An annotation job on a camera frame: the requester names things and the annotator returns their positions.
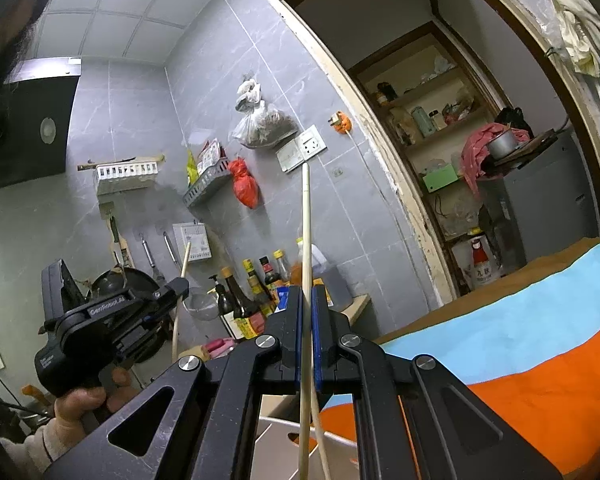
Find metal pot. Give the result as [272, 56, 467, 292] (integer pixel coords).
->
[486, 129, 518, 160]

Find wooden chopstick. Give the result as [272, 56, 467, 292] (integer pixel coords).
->
[298, 162, 313, 480]
[171, 240, 192, 363]

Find orange wall hook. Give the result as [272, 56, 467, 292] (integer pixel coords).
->
[328, 110, 352, 134]

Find orange cloth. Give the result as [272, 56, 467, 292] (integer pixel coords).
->
[289, 316, 600, 478]

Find large oil jug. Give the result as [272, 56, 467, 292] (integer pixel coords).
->
[311, 244, 353, 312]

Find metal strainer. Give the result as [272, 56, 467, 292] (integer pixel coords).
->
[162, 231, 221, 322]

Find white rubber gloves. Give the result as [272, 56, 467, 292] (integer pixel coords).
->
[550, 0, 600, 78]

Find clear bag of dried goods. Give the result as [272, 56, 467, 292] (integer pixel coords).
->
[230, 77, 298, 150]

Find white paper box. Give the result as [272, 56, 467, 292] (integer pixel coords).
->
[173, 222, 212, 262]

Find white plastic utensil holder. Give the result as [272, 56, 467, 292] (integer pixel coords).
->
[249, 393, 361, 480]

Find white wall socket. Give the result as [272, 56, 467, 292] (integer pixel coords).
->
[276, 125, 327, 174]

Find person's left hand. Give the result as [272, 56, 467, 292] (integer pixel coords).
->
[55, 367, 138, 439]

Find red cloth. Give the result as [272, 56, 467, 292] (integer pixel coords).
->
[460, 122, 509, 198]

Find green box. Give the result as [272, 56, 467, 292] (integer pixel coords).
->
[422, 164, 458, 193]

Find black range hood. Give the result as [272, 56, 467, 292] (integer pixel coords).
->
[0, 56, 81, 188]

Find grey cabinet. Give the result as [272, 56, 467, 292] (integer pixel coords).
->
[478, 132, 600, 274]

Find light blue cloth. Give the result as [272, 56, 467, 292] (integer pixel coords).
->
[324, 240, 600, 409]

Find black wok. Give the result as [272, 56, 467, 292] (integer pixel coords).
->
[87, 268, 159, 318]

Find dark soy sauce bottle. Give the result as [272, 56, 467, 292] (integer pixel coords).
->
[221, 266, 265, 339]

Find grey wall shelf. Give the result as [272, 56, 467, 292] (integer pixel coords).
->
[183, 157, 232, 208]

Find white bottle red label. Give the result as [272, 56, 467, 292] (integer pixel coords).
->
[470, 235, 501, 288]

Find white wall rack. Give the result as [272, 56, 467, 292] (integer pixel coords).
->
[76, 155, 166, 196]

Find red plastic bag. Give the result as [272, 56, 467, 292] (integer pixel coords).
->
[228, 157, 260, 209]

